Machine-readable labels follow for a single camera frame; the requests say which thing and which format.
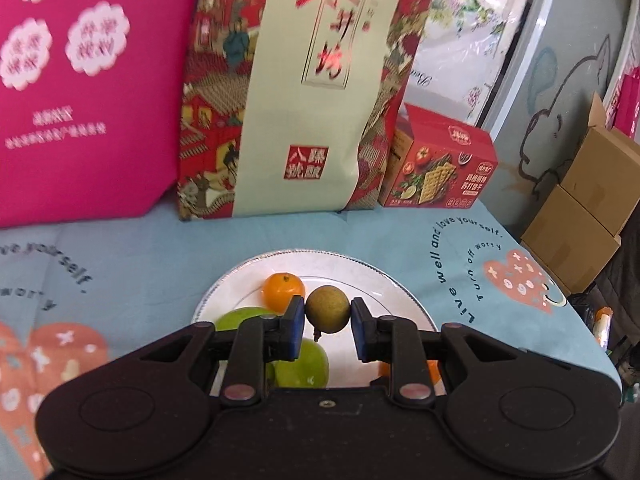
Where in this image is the white floral bag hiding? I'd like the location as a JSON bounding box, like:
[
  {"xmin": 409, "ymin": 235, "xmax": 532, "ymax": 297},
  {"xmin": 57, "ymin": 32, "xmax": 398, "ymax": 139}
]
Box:
[{"xmin": 400, "ymin": 0, "xmax": 547, "ymax": 132}]

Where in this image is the white round plate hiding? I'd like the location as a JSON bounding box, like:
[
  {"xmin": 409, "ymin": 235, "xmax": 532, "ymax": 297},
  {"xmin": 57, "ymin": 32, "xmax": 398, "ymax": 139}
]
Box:
[{"xmin": 191, "ymin": 250, "xmax": 437, "ymax": 397}]

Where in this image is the large green jujube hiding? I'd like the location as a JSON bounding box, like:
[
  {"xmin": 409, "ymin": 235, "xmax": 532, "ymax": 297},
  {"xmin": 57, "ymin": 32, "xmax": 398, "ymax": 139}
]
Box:
[
  {"xmin": 272, "ymin": 339, "xmax": 330, "ymax": 390},
  {"xmin": 215, "ymin": 307, "xmax": 281, "ymax": 332}
]

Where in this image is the large orange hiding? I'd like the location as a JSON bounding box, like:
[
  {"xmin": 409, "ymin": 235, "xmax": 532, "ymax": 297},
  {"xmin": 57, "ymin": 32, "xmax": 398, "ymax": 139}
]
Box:
[
  {"xmin": 377, "ymin": 359, "xmax": 446, "ymax": 396},
  {"xmin": 262, "ymin": 272, "xmax": 306, "ymax": 314}
]

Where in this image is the red cracker box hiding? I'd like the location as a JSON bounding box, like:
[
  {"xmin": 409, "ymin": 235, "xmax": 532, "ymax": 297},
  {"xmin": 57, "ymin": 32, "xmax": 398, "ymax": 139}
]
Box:
[{"xmin": 377, "ymin": 102, "xmax": 499, "ymax": 210}]

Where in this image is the pink tote bag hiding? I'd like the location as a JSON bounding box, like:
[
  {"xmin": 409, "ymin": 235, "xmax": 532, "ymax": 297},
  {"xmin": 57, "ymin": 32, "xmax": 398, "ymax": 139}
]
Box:
[{"xmin": 0, "ymin": 0, "xmax": 207, "ymax": 231}]

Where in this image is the dark cloth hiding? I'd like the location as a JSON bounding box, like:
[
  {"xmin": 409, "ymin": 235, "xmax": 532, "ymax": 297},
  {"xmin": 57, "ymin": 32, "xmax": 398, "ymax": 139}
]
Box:
[{"xmin": 565, "ymin": 220, "xmax": 640, "ymax": 411}]

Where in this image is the open cardboard box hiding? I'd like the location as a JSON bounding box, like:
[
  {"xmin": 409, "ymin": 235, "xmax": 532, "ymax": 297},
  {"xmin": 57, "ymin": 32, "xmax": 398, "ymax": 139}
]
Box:
[{"xmin": 560, "ymin": 91, "xmax": 640, "ymax": 239}]

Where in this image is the closed cardboard box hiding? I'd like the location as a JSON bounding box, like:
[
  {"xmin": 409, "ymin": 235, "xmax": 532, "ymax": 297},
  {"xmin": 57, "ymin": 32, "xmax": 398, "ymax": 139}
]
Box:
[{"xmin": 520, "ymin": 184, "xmax": 622, "ymax": 295}]

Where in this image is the white and orange bottle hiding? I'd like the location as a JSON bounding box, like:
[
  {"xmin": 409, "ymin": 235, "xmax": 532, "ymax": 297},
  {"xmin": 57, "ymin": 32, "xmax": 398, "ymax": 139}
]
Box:
[{"xmin": 594, "ymin": 307, "xmax": 614, "ymax": 349}]

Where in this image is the teal printed tablecloth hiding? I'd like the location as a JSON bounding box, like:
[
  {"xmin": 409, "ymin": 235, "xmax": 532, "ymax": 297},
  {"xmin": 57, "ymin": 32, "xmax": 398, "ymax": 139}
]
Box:
[{"xmin": 0, "ymin": 195, "xmax": 622, "ymax": 480}]

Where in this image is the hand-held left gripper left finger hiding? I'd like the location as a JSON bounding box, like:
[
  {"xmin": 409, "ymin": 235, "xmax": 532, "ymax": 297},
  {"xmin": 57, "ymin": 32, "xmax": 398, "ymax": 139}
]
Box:
[{"xmin": 117, "ymin": 296, "xmax": 306, "ymax": 408}]

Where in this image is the brown longan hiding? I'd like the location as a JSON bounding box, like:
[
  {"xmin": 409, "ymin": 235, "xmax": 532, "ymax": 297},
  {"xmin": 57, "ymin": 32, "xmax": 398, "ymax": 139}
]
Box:
[{"xmin": 305, "ymin": 285, "xmax": 351, "ymax": 342}]

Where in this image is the white curved frame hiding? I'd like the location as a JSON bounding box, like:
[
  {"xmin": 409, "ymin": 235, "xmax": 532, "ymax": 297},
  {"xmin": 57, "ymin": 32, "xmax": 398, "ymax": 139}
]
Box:
[{"xmin": 475, "ymin": 0, "xmax": 634, "ymax": 134}]

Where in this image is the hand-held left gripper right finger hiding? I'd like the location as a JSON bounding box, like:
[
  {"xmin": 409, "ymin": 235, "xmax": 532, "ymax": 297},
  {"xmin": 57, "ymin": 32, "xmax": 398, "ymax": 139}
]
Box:
[{"xmin": 351, "ymin": 297, "xmax": 542, "ymax": 406}]

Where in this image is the pink box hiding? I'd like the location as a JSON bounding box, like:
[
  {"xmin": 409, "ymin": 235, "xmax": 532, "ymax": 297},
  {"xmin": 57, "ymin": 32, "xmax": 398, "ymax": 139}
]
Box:
[{"xmin": 605, "ymin": 71, "xmax": 640, "ymax": 137}]

